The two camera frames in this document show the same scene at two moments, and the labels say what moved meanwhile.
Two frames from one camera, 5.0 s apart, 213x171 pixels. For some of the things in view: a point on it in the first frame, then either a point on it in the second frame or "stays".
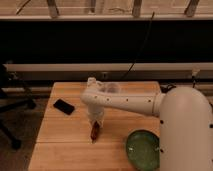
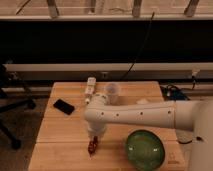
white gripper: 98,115 -> 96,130
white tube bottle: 91,81 stays
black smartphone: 64,106 stays
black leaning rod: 140,48 stays
